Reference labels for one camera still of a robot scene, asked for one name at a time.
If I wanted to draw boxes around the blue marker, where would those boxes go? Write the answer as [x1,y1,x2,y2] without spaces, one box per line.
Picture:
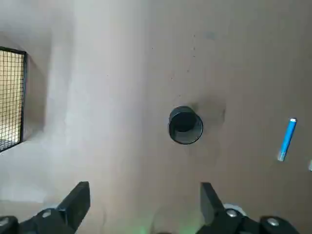
[277,117,297,162]

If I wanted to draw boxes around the black wire shelf, wooden boards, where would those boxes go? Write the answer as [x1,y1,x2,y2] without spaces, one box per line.
[0,46,27,153]

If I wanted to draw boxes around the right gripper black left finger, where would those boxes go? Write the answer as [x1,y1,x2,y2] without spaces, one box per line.
[0,181,91,234]

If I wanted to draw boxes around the black mesh pen holder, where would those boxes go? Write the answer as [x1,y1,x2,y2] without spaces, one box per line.
[167,105,204,145]

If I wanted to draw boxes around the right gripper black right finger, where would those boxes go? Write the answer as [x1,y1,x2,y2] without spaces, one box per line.
[195,182,301,234]

